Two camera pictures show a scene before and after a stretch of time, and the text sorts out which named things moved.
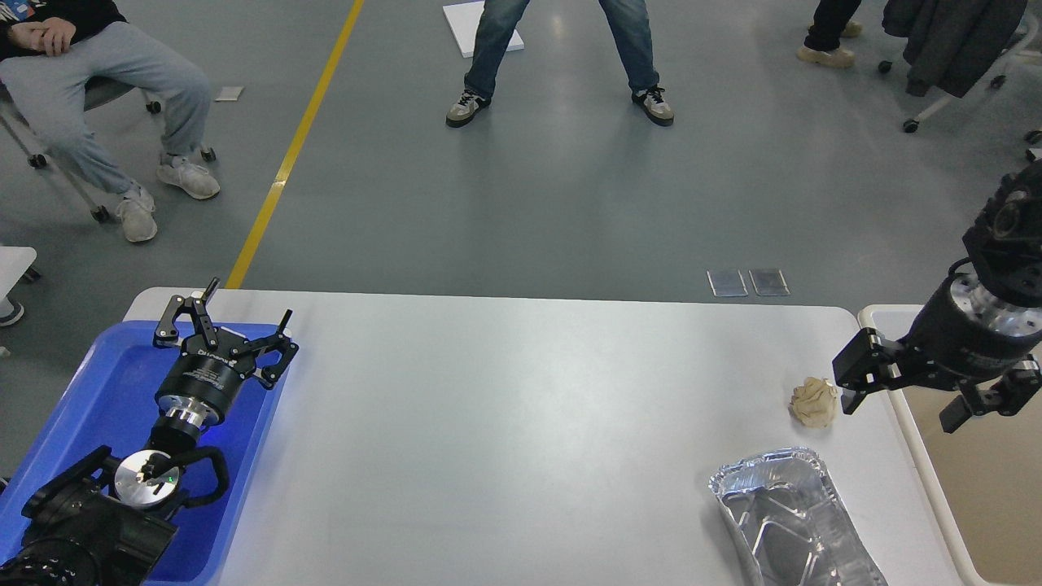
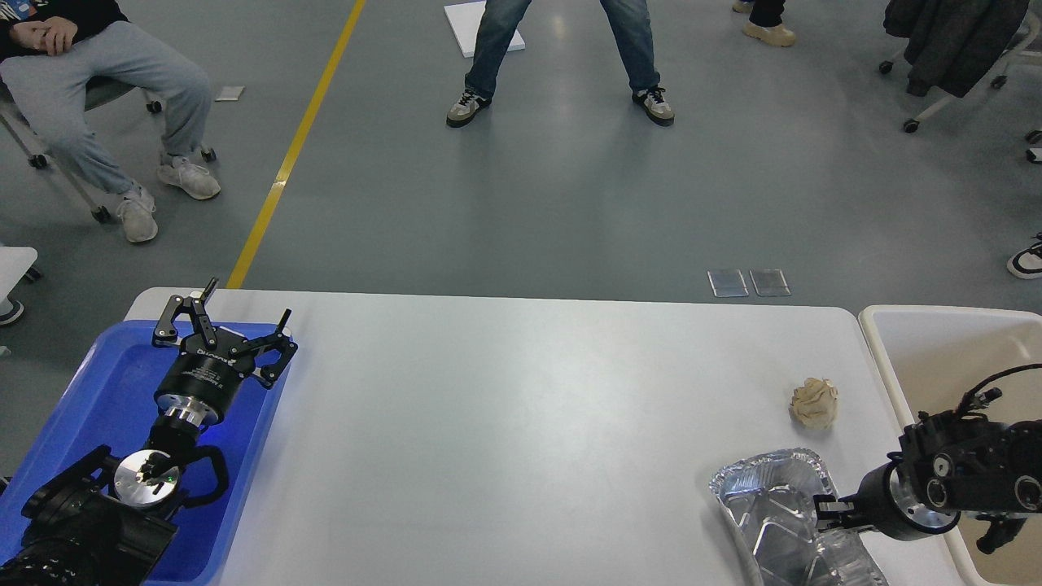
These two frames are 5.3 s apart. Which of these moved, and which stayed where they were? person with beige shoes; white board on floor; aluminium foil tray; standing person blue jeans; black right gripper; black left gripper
Moved: person with beige shoes; black right gripper
Stayed: white board on floor; standing person blue jeans; black left gripper; aluminium foil tray
